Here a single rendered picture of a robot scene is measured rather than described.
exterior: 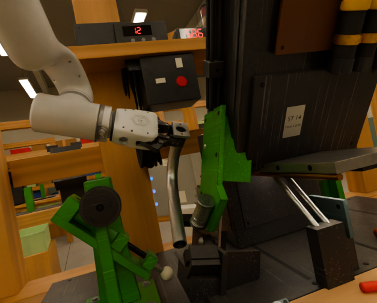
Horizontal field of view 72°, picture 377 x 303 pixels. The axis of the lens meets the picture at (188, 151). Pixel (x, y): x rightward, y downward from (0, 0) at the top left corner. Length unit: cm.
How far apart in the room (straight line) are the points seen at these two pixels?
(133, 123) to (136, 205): 36
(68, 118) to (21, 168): 45
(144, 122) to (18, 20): 29
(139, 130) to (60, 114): 16
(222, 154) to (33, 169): 67
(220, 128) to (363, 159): 25
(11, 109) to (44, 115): 1043
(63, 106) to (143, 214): 45
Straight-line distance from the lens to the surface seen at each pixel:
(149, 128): 60
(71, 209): 54
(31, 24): 53
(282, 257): 70
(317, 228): 54
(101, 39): 89
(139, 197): 88
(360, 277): 62
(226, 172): 55
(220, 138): 54
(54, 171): 98
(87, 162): 97
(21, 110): 1097
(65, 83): 68
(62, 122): 60
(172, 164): 68
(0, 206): 94
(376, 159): 51
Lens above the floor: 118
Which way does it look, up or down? 1 degrees up
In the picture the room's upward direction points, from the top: 11 degrees counter-clockwise
